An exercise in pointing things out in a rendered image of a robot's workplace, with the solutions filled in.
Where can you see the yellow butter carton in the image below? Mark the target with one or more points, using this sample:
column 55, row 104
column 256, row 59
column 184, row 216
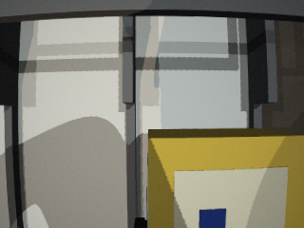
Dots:
column 225, row 178

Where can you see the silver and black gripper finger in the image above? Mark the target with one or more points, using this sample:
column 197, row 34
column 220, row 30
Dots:
column 140, row 223

